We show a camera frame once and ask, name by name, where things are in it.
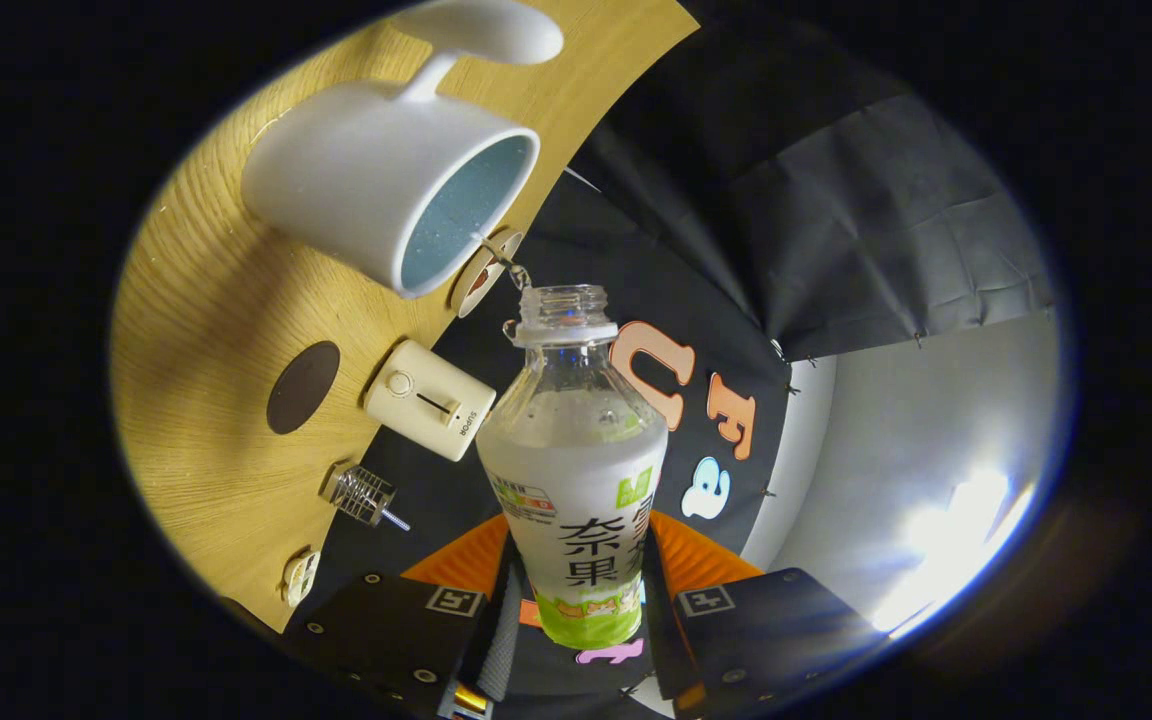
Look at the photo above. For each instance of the small white round object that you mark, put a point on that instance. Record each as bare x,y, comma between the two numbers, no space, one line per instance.
301,577

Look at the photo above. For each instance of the dark brown round coaster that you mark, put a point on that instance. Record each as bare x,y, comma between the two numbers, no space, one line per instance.
303,387

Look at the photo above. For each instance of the white round dish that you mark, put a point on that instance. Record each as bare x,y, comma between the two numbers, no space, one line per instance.
481,272

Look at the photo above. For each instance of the clear juice bottle green label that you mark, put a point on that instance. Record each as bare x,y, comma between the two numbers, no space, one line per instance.
576,480

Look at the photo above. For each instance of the light blue pen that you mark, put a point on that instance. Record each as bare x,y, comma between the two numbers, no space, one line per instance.
396,520

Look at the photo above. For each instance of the wooden table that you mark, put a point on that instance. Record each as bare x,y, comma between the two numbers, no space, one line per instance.
206,300

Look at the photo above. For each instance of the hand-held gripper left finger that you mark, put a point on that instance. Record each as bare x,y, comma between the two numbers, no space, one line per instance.
386,630

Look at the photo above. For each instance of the large ceiling light panel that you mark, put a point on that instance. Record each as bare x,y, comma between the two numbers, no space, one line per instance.
956,540

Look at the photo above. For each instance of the white toaster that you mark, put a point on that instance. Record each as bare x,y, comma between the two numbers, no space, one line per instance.
431,400

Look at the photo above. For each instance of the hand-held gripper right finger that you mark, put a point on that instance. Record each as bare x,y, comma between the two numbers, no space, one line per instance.
776,630

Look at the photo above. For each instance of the white cup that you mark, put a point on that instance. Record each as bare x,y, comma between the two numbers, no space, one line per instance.
356,180

